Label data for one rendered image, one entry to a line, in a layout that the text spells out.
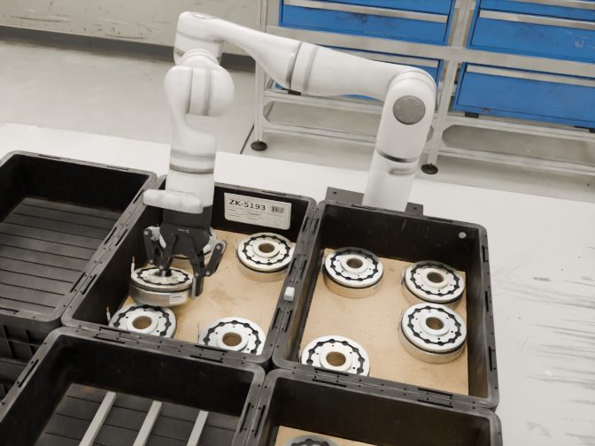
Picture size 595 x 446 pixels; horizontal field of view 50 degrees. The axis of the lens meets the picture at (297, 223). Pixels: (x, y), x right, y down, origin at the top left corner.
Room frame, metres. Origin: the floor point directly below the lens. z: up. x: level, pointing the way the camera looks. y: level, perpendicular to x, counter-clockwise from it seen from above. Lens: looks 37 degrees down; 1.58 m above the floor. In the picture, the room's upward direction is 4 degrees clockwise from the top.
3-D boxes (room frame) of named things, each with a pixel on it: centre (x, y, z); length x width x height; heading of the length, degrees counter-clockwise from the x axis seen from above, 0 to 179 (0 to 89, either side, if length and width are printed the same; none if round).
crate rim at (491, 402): (0.73, -0.15, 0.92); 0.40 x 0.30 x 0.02; 172
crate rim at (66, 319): (0.77, 0.14, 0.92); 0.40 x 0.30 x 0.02; 172
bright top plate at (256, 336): (0.65, 0.08, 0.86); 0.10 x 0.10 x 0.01
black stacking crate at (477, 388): (0.73, -0.15, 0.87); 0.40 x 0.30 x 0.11; 172
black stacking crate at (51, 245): (0.82, 0.44, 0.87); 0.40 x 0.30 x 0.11; 172
